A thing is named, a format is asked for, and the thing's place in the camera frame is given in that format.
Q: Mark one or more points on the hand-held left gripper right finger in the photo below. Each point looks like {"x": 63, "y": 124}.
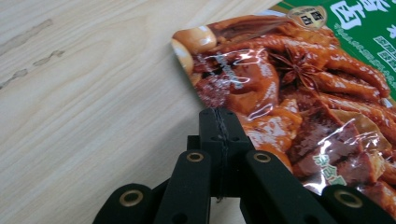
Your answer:
{"x": 235, "y": 137}

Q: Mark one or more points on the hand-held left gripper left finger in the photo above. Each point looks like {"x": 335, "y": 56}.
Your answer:
{"x": 211, "y": 133}

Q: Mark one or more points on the green braised meat seasoning packet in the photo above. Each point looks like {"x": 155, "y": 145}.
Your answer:
{"x": 305, "y": 93}

